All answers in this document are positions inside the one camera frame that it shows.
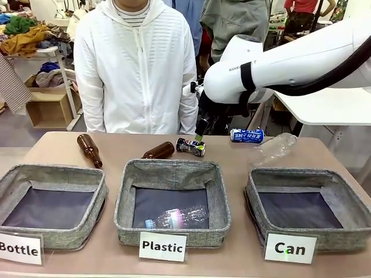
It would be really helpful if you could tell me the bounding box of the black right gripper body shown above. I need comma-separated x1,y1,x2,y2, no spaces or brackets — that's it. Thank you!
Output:
198,92,223,122

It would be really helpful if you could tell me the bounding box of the crushed black soda can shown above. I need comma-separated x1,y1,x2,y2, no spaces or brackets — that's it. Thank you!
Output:
176,137,208,158

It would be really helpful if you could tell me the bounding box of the blue white drink can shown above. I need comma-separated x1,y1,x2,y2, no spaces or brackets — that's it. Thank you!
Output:
230,128,265,144

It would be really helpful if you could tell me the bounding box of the grey fabric basket plastic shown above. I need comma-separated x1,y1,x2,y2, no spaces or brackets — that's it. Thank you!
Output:
114,158,232,248

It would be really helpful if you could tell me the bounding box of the grey fabric basket can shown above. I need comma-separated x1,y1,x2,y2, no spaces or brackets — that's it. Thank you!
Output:
244,166,371,255

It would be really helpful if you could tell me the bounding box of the white sign reading Can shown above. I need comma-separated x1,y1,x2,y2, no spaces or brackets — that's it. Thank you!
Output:
263,232,319,265

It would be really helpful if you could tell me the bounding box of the grey fabric basket bottle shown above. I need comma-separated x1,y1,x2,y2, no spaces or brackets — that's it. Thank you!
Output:
0,163,109,251

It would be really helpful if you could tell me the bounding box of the brown glass bottle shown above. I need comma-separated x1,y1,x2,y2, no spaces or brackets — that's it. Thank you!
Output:
140,141,176,160
77,133,104,169

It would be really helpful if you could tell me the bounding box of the person in white hoodie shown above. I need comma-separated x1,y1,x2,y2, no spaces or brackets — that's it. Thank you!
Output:
73,0,199,135

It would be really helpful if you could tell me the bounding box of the person in grey-green jacket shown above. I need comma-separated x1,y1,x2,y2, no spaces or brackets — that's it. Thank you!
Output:
199,0,271,64

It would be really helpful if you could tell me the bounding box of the person in blue shirt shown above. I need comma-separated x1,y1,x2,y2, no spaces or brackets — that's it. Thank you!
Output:
171,0,203,56

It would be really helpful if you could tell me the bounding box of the crushed clear plastic bottle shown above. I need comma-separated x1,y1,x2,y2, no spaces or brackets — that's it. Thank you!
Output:
144,204,210,229

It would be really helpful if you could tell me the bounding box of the white rounded table top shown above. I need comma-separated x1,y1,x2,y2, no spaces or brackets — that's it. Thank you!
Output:
272,85,371,127

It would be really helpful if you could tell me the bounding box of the white sign reading Plastic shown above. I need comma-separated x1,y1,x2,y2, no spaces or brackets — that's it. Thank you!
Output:
138,231,188,263

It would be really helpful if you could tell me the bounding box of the person in red shirt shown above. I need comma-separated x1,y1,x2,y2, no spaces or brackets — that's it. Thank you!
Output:
283,0,319,42

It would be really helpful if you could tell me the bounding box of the white table with legs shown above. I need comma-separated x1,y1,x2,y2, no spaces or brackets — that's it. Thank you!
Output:
34,45,83,132

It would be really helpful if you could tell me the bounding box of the cardboard box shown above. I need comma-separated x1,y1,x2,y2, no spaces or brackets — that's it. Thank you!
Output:
24,74,82,129

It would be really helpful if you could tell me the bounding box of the clothes heap in box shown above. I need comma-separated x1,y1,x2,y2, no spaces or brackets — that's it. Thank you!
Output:
34,61,78,89

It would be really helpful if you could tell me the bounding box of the checkered cloth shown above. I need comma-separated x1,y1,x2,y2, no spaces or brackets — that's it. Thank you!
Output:
0,53,33,116

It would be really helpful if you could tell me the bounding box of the pile of colourful clothes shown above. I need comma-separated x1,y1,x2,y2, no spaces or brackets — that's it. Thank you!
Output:
0,6,75,58

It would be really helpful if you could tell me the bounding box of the white sign reading Bottle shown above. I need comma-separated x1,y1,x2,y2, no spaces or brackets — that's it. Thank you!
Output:
0,231,45,266

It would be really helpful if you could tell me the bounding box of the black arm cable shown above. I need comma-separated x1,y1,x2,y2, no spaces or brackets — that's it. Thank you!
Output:
271,36,371,97

